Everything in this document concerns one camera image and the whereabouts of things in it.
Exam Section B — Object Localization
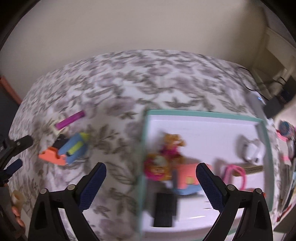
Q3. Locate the black toy car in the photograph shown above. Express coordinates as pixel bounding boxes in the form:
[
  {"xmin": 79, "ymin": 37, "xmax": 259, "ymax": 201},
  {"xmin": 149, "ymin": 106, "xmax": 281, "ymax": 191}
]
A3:
[{"xmin": 52, "ymin": 134, "xmax": 69, "ymax": 149}]

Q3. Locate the pink kids smartwatch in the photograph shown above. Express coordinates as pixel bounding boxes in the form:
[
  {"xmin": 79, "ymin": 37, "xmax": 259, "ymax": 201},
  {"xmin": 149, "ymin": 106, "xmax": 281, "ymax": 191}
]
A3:
[{"xmin": 222, "ymin": 164, "xmax": 247, "ymax": 191}]

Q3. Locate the blue orange toy knife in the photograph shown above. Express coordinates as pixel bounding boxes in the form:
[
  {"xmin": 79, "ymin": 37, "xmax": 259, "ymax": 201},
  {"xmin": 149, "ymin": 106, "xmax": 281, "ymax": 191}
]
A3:
[{"xmin": 38, "ymin": 132, "xmax": 90, "ymax": 166}]

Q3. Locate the gold black patterned bar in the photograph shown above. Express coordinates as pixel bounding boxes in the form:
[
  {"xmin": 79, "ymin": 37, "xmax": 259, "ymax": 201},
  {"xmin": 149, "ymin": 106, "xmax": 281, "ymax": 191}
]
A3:
[{"xmin": 237, "ymin": 163, "xmax": 263, "ymax": 175}]

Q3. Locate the white kids smartwatch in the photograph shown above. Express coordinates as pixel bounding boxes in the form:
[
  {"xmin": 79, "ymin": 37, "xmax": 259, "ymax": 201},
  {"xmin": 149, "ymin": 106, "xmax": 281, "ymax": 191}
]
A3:
[{"xmin": 236, "ymin": 135, "xmax": 266, "ymax": 165}]

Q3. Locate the purple lighter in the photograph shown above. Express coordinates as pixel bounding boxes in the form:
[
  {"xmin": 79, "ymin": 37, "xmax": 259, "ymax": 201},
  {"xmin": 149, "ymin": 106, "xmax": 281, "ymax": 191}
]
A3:
[{"xmin": 61, "ymin": 110, "xmax": 85, "ymax": 128}]

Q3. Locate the pink blue toy box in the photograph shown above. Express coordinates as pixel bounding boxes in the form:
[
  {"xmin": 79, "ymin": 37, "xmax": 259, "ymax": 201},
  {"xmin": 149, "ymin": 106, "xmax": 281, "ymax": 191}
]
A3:
[{"xmin": 172, "ymin": 163, "xmax": 202, "ymax": 196}]

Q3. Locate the black rectangular charger block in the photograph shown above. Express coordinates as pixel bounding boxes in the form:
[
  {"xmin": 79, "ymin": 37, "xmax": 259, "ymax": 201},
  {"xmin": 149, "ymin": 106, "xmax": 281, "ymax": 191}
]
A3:
[{"xmin": 153, "ymin": 193, "xmax": 177, "ymax": 227}]

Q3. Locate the orange puppy toy figure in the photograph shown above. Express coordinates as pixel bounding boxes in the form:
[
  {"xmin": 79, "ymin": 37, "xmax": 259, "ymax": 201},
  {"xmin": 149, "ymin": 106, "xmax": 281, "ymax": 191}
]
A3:
[{"xmin": 144, "ymin": 133, "xmax": 186, "ymax": 181}]

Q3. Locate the cream hair claw clip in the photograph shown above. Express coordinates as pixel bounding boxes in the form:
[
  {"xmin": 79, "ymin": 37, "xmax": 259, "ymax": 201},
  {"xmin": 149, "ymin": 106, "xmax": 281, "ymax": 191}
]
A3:
[{"xmin": 50, "ymin": 120, "xmax": 69, "ymax": 136}]

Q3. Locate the person's left hand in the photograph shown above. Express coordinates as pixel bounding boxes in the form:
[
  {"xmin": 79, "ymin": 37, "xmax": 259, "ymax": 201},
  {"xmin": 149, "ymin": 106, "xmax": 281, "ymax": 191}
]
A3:
[{"xmin": 10, "ymin": 189, "xmax": 27, "ymax": 232}]

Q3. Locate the dark cabinet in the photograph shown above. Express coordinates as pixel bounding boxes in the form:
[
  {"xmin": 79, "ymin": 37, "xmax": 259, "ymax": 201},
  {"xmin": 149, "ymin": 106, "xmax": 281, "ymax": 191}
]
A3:
[{"xmin": 0, "ymin": 76, "xmax": 22, "ymax": 141}]

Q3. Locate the smartphone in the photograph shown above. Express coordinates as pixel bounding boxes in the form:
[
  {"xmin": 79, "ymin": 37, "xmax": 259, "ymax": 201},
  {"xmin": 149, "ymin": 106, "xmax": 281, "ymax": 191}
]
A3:
[{"xmin": 280, "ymin": 160, "xmax": 295, "ymax": 209}]

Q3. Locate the teal white box tray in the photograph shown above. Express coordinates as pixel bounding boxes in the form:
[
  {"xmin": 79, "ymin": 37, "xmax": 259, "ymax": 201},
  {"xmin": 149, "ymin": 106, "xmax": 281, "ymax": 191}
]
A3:
[{"xmin": 139, "ymin": 110, "xmax": 274, "ymax": 240}]

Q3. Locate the floral grey white blanket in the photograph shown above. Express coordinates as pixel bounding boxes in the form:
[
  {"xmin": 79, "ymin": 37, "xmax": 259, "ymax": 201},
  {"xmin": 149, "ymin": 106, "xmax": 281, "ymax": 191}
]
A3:
[{"xmin": 9, "ymin": 50, "xmax": 256, "ymax": 240}]

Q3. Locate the pink white knitted mat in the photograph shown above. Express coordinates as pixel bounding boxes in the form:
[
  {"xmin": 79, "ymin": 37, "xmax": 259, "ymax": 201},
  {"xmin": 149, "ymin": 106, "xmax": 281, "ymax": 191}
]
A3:
[{"xmin": 276, "ymin": 130, "xmax": 295, "ymax": 166}]

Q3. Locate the black power adapter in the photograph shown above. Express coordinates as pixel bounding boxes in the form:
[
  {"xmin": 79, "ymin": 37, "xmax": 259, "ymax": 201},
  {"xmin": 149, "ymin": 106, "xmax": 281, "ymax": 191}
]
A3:
[{"xmin": 263, "ymin": 96, "xmax": 285, "ymax": 119}]

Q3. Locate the white power strip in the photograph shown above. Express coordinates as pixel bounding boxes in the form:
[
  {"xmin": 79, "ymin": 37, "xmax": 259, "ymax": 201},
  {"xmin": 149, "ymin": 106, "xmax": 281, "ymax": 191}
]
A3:
[{"xmin": 246, "ymin": 91, "xmax": 272, "ymax": 126}]

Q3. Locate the white shelf unit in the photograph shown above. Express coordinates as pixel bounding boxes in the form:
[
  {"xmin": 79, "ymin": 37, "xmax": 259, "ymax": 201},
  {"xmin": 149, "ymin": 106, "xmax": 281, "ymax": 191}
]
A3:
[{"xmin": 250, "ymin": 11, "xmax": 296, "ymax": 98}]

